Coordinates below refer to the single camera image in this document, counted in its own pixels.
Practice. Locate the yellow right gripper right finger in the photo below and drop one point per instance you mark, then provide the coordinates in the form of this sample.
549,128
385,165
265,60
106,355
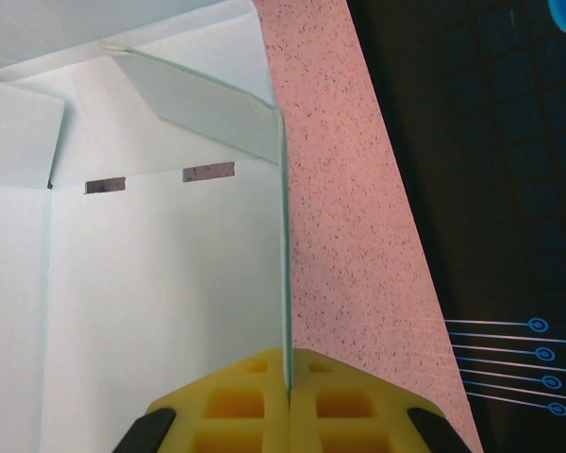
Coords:
344,406

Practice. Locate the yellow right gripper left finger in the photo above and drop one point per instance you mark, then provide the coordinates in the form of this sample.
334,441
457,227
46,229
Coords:
236,406

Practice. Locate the light blue paper box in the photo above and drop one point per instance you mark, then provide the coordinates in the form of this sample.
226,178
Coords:
146,283

